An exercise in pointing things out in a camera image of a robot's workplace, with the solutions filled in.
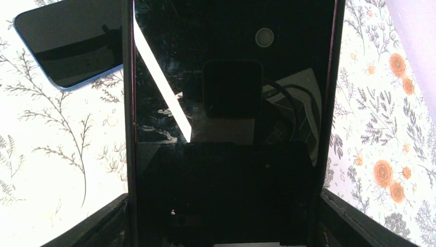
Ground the floral patterned table mat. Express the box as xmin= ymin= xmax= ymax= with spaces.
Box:
xmin=1 ymin=1 xmax=435 ymax=246

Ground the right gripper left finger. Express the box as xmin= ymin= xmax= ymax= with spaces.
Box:
xmin=42 ymin=193 xmax=130 ymax=247

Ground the black smartphone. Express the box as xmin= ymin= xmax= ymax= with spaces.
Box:
xmin=14 ymin=0 xmax=123 ymax=90

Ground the black phone-shaped object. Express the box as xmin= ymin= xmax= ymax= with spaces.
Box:
xmin=122 ymin=1 xmax=345 ymax=246

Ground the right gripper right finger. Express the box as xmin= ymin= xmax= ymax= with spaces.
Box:
xmin=318 ymin=189 xmax=416 ymax=247

